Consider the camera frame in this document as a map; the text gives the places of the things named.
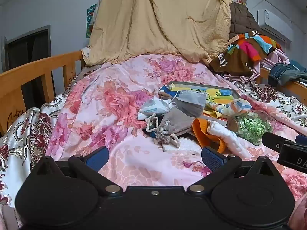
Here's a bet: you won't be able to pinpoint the white and orange sock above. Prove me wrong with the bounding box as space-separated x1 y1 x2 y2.
192 118 250 160

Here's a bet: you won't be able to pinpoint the grey drawstring pouch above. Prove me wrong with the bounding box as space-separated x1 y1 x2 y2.
153 108 197 149

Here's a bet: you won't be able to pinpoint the wooden slatted bed rail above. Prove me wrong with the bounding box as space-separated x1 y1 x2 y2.
0 50 85 137

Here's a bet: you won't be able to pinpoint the white flat packet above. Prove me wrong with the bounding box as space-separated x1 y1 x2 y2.
162 138 204 152

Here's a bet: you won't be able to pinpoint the dark door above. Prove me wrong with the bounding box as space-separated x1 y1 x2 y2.
5 25 52 103

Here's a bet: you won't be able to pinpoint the brown quilted jacket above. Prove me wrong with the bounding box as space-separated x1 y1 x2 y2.
229 2 265 40

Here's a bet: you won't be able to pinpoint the grey face mask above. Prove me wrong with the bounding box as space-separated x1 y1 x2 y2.
173 90 208 118

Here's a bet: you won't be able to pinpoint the white air conditioner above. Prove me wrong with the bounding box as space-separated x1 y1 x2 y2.
258 8 293 33

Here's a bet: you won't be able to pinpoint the teal wall poster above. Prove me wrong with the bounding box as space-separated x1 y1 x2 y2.
86 3 97 39

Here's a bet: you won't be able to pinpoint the pastel striped towel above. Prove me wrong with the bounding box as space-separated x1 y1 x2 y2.
204 98 252 119

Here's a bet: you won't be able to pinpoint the beige quilt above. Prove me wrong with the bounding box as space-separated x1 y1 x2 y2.
82 0 233 66

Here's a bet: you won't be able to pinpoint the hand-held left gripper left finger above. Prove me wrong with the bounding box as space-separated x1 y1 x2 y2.
31 146 123 196

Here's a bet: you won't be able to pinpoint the grey green garment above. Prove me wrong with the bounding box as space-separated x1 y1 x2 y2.
279 69 307 84

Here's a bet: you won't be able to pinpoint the grey shallow box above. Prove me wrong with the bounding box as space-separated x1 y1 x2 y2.
159 81 241 127

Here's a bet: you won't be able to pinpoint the plain wooden bed rail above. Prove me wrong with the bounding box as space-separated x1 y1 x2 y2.
259 67 307 99

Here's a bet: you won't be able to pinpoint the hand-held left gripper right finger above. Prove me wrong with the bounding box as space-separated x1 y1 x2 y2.
186 146 280 196

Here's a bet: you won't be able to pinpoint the blue jeans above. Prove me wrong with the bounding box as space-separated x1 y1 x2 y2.
267 62 303 87

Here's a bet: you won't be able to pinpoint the white printed face mask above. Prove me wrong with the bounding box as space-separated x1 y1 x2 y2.
137 97 178 121

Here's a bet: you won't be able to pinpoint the pink floral bedsheet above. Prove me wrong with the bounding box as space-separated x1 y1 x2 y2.
0 54 307 230

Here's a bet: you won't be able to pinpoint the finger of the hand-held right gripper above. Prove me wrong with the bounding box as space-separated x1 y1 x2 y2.
261 132 307 153

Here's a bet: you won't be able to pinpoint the lilac pink cloth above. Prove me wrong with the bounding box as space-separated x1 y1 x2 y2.
223 48 290 84

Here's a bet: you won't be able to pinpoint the teal blue cloth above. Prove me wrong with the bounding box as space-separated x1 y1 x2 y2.
290 60 307 72

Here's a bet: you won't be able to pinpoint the brown colourful striped shirt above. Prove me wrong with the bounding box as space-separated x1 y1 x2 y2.
209 30 283 76

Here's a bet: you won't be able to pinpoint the black pouch with rope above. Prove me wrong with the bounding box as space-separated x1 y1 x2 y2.
143 114 183 140

